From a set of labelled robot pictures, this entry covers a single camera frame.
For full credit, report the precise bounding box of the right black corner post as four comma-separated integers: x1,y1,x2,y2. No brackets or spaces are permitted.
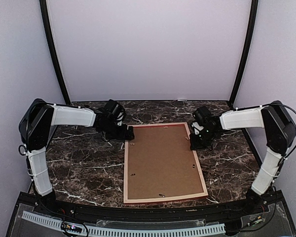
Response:
228,0,259,108

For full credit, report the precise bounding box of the left black corner post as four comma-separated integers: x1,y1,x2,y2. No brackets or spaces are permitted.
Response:
39,0,71,105

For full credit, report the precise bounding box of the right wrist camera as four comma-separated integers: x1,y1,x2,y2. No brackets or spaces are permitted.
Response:
192,106,212,126

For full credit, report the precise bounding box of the black corner post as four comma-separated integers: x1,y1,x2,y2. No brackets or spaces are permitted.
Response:
228,0,259,108
39,0,71,105

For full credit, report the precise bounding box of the brown backing board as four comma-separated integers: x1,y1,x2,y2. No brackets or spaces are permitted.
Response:
127,124,204,199

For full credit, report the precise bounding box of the white slotted cable duct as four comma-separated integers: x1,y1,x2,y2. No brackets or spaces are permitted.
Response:
21,211,225,237

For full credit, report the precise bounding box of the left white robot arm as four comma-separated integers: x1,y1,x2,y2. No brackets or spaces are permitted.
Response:
18,98,135,215

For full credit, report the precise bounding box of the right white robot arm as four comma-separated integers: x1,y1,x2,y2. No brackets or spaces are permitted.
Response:
189,101,296,214

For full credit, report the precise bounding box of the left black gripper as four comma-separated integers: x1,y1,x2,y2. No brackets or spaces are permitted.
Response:
101,120,134,141

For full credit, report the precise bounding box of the black front rail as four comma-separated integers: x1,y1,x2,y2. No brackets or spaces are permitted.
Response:
17,191,284,225

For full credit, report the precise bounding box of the wooden picture frame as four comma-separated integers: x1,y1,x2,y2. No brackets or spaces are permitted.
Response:
123,121,208,204

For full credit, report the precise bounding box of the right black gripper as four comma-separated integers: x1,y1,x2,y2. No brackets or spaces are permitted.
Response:
189,127,218,150

